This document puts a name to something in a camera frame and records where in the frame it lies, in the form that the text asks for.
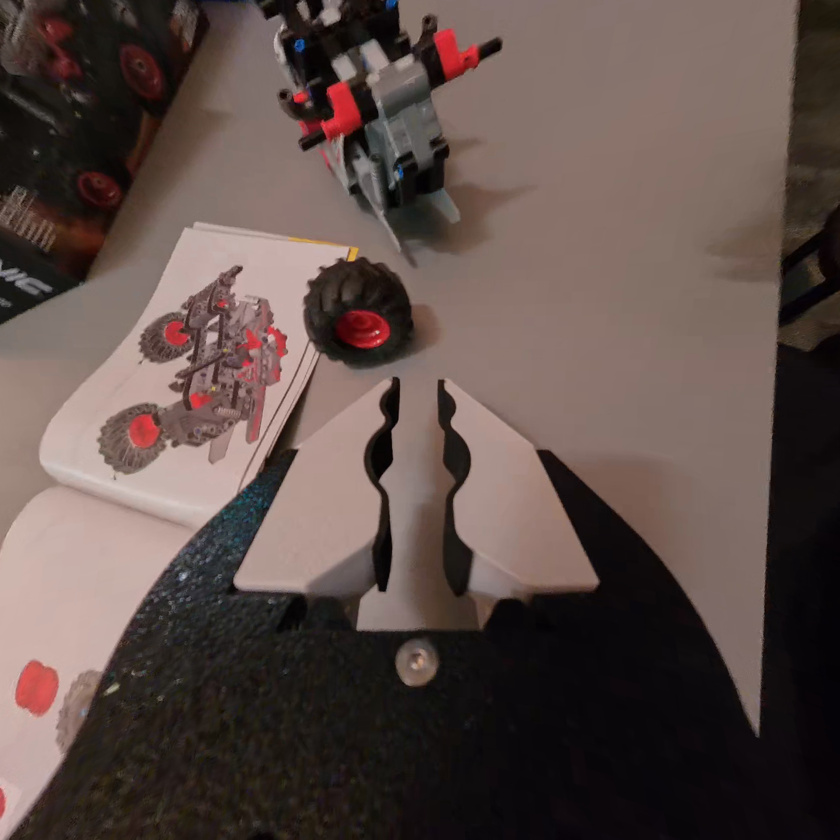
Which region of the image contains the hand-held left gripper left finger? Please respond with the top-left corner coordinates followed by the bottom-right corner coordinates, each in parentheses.
top-left (233, 377), bottom-right (401, 603)

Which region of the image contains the toy brick truck model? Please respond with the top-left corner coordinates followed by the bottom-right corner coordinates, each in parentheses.
top-left (256, 0), bottom-right (505, 266)

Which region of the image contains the white instruction booklet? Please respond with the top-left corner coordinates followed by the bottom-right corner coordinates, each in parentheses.
top-left (0, 222), bottom-right (361, 834)

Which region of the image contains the black toy set box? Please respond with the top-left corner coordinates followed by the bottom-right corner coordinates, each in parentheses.
top-left (0, 0), bottom-right (211, 326)

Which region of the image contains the black toy wheel red hub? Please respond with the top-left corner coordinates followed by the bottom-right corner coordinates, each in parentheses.
top-left (303, 257), bottom-right (414, 365)

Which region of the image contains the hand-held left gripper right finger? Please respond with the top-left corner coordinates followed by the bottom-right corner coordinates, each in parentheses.
top-left (437, 378), bottom-right (600, 603)

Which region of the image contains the grey desk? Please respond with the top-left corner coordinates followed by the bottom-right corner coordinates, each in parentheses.
top-left (0, 0), bottom-right (803, 739)

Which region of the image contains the black metal frame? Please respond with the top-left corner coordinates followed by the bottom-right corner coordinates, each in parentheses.
top-left (780, 203), bottom-right (840, 343)

